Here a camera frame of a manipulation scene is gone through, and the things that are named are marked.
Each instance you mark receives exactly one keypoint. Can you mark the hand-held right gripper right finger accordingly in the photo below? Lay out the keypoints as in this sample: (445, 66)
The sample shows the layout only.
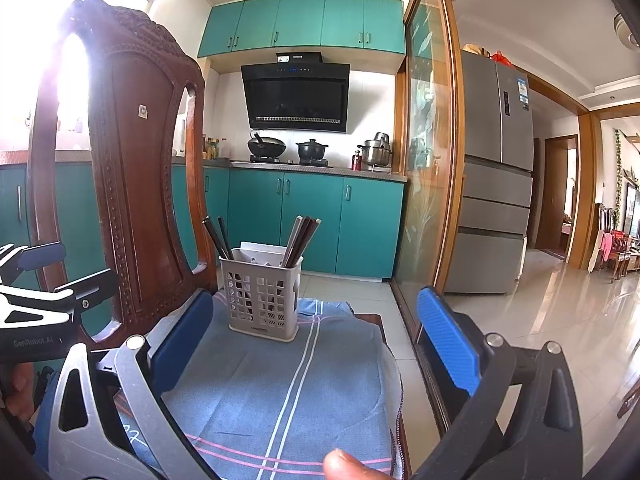
(445, 340)

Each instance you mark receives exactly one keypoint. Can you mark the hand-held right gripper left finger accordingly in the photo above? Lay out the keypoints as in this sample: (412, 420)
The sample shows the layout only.
(182, 340)

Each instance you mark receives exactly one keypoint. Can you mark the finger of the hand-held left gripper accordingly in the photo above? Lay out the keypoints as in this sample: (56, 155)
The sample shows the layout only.
(42, 255)
(90, 285)

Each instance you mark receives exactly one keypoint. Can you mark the beige plastic utensil basket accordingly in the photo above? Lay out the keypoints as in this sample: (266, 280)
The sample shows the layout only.
(250, 267)

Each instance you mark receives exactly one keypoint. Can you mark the dark brown chopstick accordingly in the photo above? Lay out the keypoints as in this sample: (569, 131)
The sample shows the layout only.
(298, 240)
(302, 240)

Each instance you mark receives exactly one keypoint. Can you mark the person's left hand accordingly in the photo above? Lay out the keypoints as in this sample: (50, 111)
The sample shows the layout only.
(20, 390)

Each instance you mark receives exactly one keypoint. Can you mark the person's right hand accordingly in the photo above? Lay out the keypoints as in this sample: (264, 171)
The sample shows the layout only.
(350, 467)

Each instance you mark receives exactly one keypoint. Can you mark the carved brown wooden chair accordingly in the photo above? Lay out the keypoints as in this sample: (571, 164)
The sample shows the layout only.
(140, 185)

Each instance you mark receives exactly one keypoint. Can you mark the blue striped cloth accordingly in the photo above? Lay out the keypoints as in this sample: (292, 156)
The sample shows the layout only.
(300, 385)

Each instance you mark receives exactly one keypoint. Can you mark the grey refrigerator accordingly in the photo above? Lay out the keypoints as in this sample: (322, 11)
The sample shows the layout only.
(495, 220)

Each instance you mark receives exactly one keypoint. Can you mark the brown wooden door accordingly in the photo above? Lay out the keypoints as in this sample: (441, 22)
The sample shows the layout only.
(552, 200)

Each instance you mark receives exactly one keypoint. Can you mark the wood-framed glass sliding door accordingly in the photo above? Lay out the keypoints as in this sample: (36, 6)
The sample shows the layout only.
(425, 160)

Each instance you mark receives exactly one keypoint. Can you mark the condiment bottles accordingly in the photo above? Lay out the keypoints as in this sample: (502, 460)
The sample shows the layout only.
(212, 149)

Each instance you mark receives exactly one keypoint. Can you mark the pink cloth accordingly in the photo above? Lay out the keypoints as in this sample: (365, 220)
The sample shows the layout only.
(606, 245)

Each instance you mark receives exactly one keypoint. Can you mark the wooden chairs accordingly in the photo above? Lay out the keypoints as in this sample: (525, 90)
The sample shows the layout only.
(622, 260)

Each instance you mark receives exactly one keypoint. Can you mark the stainless steel pot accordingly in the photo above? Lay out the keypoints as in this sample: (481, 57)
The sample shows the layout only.
(377, 155)

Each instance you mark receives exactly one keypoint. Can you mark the red bottle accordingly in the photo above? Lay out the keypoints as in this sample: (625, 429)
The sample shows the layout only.
(357, 161)

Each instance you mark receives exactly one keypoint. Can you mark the gas stove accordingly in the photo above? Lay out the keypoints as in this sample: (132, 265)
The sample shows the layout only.
(290, 162)

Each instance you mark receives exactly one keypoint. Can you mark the black wok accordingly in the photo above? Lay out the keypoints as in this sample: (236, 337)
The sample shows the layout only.
(267, 147)

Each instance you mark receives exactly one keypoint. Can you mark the black cooking pot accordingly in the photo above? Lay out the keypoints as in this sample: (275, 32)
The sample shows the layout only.
(312, 152)

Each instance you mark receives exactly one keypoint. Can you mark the green vine plant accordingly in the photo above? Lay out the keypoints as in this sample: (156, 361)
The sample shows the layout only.
(619, 180)

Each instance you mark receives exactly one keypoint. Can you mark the black range hood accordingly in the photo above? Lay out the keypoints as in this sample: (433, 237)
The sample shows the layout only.
(297, 95)

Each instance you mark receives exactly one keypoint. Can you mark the red bag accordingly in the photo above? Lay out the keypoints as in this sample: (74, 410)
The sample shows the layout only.
(501, 59)

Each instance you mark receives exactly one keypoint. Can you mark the ceiling lamp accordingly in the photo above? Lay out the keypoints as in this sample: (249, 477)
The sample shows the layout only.
(627, 32)

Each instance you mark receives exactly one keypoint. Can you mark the teal wall cabinets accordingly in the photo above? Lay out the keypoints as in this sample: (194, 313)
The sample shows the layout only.
(300, 20)

